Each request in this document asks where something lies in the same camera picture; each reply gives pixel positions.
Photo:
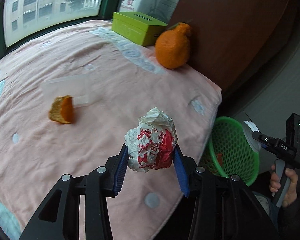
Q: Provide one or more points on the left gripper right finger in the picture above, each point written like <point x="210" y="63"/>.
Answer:
<point x="224" y="208"/>

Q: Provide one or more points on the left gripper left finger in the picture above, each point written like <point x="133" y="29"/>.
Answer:
<point x="57" y="217"/>

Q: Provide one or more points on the red snack wrapper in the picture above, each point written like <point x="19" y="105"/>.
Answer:
<point x="219" y="157"/>

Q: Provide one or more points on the red white paper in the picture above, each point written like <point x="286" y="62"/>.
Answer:
<point x="150" y="145"/>

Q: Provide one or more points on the orange peel piece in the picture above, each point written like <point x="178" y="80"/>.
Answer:
<point x="62" y="110"/>

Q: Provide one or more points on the white round plastic lid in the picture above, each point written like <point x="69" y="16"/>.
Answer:
<point x="248" y="129"/>

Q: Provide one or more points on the green mesh trash basket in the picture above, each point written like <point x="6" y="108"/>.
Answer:
<point x="227" y="138"/>

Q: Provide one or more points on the white cabinet door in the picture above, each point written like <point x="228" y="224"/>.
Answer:
<point x="269" y="104"/>

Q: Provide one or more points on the pink quilted blanket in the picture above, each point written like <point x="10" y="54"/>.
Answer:
<point x="126" y="82"/>

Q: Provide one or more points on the wooden cabinet side panel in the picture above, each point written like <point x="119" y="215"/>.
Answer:
<point x="227" y="34"/>

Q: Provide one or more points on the large orange citrus fruit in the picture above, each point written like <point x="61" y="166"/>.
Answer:
<point x="172" y="47"/>

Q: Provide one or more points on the green cardboard box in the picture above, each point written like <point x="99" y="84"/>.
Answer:
<point x="138" y="27"/>

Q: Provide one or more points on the green window frame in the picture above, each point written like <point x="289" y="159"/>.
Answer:
<point x="23" y="20"/>

